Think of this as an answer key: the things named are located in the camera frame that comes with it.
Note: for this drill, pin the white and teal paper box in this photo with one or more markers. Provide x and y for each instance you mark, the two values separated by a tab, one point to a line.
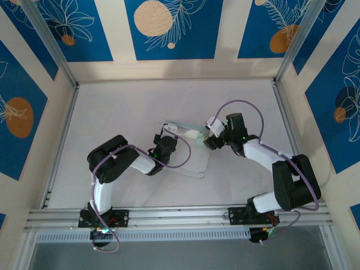
185	130

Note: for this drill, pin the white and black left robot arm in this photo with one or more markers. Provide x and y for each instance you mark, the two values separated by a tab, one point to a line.
112	160

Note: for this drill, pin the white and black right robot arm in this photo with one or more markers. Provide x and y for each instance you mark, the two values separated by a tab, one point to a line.
295	182

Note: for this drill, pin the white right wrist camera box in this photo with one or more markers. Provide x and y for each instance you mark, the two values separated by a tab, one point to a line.
216	126

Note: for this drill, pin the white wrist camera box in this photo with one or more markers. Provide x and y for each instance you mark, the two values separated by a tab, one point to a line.
171	128
216	126

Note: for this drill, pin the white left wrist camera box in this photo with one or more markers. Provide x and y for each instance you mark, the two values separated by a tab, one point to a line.
171	128

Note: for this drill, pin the aluminium table side rail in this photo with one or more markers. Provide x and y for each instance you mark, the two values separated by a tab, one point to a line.
284	112
67	118

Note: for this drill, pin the aluminium frame cross rail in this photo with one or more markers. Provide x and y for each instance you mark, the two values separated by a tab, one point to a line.
180	216

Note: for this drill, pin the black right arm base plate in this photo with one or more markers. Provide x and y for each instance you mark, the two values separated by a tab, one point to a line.
236	216

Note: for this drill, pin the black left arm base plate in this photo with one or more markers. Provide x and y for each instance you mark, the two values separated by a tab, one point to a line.
121	218

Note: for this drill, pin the blue floral wall panel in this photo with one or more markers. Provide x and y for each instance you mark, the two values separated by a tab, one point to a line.
253	33
197	42
317	42
28	42
17	152
92	42
323	126

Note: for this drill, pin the aluminium frame post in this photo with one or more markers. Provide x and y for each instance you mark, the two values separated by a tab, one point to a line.
50	42
301	36

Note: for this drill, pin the aluminium frame leg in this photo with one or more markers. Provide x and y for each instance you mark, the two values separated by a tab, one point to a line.
25	253
333	250

